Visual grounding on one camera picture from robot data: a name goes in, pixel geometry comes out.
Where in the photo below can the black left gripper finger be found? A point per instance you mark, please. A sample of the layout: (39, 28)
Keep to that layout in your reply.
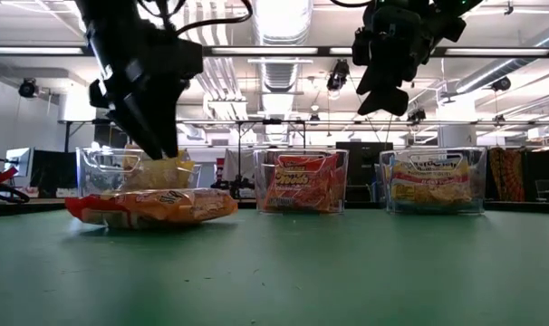
(136, 127)
(166, 117)

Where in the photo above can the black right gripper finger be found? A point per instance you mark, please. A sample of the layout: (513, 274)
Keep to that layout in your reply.
(390, 102)
(372, 81)

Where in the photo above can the yellow ramen pack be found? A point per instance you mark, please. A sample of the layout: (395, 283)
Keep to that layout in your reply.
(166, 174)

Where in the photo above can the red ramen pack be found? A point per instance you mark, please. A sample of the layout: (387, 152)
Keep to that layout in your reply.
(301, 185)
(341, 181)

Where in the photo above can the white yellow snack packet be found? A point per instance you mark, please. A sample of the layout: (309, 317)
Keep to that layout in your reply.
(430, 190)

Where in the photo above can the clear plastic bin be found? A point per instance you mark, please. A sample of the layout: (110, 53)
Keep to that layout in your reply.
(258, 163)
(479, 181)
(98, 172)

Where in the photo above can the tall black cabinet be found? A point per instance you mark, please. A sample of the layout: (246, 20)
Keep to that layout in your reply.
(360, 172)

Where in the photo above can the orange ramen pack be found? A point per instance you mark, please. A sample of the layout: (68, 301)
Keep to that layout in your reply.
(166, 208)

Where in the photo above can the black background cabinet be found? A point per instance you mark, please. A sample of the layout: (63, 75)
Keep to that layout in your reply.
(52, 174)

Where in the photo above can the white computer monitor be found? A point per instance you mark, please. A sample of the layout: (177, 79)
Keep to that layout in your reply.
(18, 160)

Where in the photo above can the orange patterned cloth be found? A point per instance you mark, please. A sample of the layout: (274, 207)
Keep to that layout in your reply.
(507, 174)

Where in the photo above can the dark background panel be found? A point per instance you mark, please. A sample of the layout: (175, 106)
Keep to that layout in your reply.
(546, 172)

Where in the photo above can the black ceiling spot camera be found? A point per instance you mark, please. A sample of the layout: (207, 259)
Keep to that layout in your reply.
(339, 74)
(28, 89)
(501, 84)

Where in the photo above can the black background desk frame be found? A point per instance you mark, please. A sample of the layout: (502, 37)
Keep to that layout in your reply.
(100, 136)

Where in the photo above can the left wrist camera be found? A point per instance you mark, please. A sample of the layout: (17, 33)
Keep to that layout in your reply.
(186, 59)

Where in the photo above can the black background scaffold rail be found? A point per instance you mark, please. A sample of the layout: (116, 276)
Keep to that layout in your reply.
(265, 121)

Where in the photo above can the silver ceiling ventilation duct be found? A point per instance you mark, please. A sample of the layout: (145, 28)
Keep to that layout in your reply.
(281, 27)

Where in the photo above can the diagonal silver ceiling duct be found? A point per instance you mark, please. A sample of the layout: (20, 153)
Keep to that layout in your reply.
(519, 63)

